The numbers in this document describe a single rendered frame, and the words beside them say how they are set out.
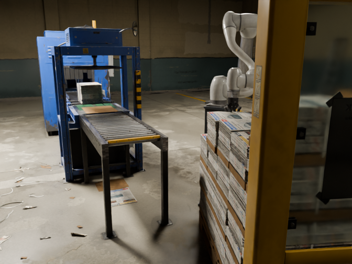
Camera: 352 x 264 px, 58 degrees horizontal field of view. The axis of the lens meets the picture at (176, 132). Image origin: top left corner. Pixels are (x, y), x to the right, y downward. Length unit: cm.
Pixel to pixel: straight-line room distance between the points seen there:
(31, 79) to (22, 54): 81
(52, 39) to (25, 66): 521
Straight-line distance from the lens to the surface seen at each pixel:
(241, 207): 167
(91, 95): 453
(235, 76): 230
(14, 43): 1118
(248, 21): 266
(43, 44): 602
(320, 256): 103
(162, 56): 1198
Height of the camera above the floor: 147
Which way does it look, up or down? 14 degrees down
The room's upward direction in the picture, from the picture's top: straight up
